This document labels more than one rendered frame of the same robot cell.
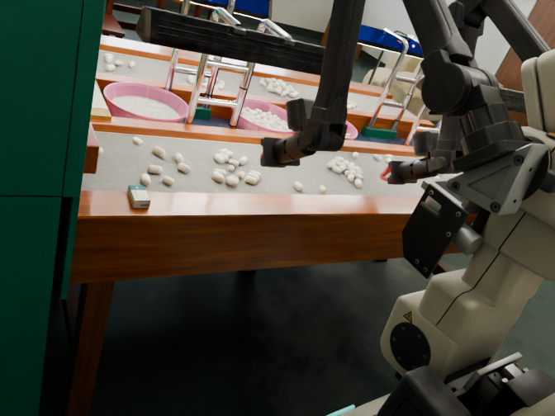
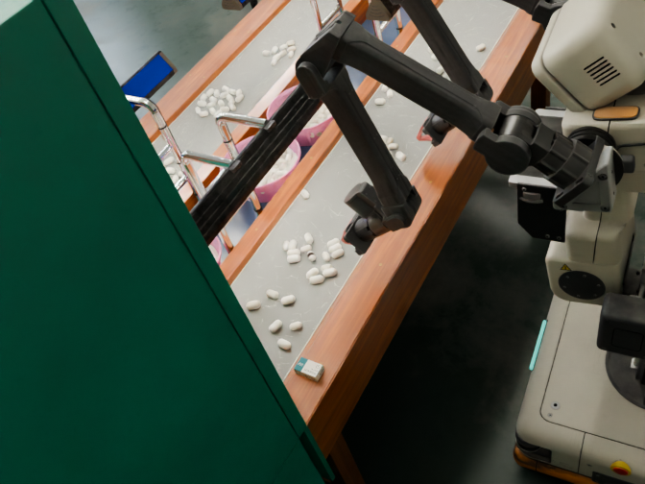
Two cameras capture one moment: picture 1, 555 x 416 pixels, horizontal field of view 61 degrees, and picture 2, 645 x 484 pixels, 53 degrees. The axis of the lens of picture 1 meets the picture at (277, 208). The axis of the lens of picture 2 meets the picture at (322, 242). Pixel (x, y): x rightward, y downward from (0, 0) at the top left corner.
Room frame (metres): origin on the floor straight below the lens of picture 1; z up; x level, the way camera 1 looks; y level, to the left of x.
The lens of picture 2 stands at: (0.02, 0.28, 2.00)
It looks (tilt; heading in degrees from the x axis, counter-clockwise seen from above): 46 degrees down; 352
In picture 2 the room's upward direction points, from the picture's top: 19 degrees counter-clockwise
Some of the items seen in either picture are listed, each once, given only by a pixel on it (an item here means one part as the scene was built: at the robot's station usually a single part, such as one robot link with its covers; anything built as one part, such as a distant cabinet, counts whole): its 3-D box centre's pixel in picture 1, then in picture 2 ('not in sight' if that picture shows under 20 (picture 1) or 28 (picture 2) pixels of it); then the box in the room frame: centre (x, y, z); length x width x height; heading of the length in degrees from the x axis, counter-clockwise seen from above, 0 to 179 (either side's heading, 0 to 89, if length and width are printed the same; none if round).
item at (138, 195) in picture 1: (139, 196); (309, 369); (0.87, 0.29, 0.77); 0.06 x 0.04 x 0.02; 38
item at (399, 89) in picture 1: (415, 96); not in sight; (4.57, -0.83, 0.41); 0.74 x 0.56 x 0.39; 134
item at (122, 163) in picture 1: (346, 174); (379, 152); (1.50, -0.18, 0.73); 1.81 x 0.30 x 0.02; 128
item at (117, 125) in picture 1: (318, 153); (332, 148); (1.64, -0.07, 0.71); 1.81 x 0.06 x 0.11; 128
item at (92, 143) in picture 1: (73, 126); not in sight; (0.96, 0.51, 0.83); 0.30 x 0.06 x 0.07; 38
